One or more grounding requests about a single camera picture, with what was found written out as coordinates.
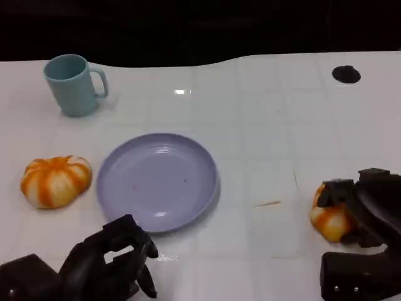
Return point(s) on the lilac plate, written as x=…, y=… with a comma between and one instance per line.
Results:
x=156, y=183

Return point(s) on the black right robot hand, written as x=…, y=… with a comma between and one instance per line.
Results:
x=376, y=200

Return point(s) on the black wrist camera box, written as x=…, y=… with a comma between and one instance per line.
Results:
x=357, y=276
x=28, y=279

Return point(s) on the orange and white bread roll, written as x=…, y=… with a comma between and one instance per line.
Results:
x=332, y=221
x=54, y=182

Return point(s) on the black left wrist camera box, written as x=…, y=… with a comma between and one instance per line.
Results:
x=28, y=279

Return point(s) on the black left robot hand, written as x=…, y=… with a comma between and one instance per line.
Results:
x=91, y=269

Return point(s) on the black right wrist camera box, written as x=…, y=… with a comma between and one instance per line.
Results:
x=357, y=276

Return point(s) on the pale green mug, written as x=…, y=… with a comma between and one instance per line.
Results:
x=73, y=89

